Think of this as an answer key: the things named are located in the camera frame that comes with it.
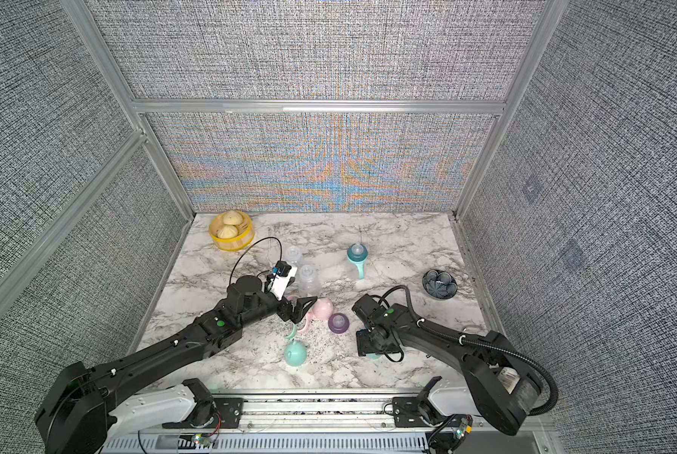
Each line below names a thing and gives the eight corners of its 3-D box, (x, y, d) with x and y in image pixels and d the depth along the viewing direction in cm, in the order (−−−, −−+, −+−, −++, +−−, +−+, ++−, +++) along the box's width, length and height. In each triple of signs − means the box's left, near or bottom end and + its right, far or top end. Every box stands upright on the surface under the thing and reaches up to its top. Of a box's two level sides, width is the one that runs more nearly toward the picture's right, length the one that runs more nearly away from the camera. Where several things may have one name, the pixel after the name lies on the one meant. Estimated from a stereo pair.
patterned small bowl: (425, 302, 96) (429, 295, 92) (420, 277, 103) (423, 269, 98) (454, 302, 96) (460, 295, 92) (447, 277, 103) (452, 269, 98)
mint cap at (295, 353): (284, 366, 83) (282, 362, 79) (286, 345, 86) (284, 340, 83) (305, 366, 83) (304, 362, 79) (307, 345, 86) (306, 340, 83)
